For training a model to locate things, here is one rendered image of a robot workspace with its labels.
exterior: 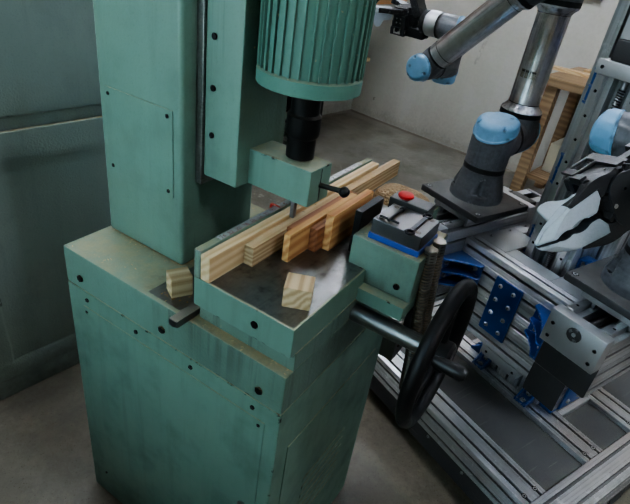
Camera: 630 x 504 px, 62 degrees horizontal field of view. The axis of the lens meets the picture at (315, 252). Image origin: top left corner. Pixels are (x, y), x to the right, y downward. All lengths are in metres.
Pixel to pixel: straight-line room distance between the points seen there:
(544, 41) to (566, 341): 0.78
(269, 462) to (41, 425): 1.03
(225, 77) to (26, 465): 1.31
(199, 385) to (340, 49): 0.65
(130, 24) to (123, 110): 0.16
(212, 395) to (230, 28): 0.64
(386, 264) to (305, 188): 0.20
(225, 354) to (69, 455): 0.96
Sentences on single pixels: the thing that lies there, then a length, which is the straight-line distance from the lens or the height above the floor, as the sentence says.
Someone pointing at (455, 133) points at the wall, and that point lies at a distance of 4.54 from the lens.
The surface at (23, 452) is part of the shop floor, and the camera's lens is 1.87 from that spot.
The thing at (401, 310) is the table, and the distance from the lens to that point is 0.96.
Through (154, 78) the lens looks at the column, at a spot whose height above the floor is 1.16.
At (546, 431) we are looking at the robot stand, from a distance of 1.84.
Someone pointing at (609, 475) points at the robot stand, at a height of 0.23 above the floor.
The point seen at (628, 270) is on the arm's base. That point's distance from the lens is 1.35.
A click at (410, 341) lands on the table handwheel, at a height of 0.82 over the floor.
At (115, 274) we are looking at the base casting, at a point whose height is 0.80.
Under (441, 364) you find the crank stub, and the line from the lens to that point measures 0.86.
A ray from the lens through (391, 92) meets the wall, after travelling 4.81.
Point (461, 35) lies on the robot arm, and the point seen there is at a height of 1.23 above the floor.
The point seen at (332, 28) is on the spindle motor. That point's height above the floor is 1.30.
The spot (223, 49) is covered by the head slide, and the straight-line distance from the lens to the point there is 0.93.
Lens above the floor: 1.43
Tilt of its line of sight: 32 degrees down
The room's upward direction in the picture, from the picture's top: 9 degrees clockwise
